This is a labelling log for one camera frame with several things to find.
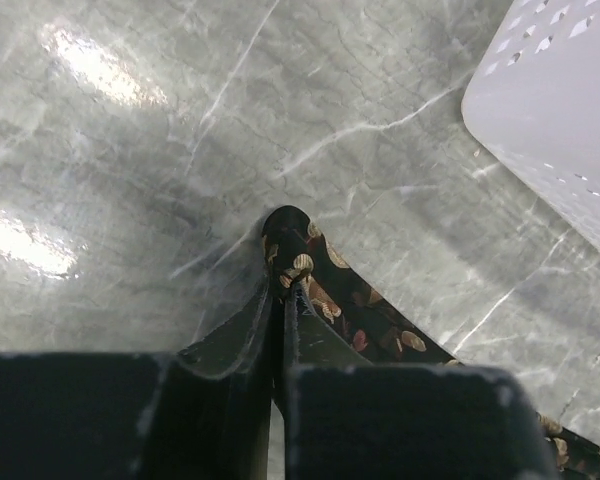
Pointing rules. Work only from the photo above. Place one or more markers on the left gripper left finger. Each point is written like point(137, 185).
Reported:
point(200, 413)

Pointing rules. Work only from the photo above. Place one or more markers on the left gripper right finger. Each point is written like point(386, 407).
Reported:
point(347, 419)

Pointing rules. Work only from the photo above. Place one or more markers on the black gold floral tie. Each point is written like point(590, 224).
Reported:
point(298, 255)

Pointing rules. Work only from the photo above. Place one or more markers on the white empty plastic basket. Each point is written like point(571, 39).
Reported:
point(534, 103)

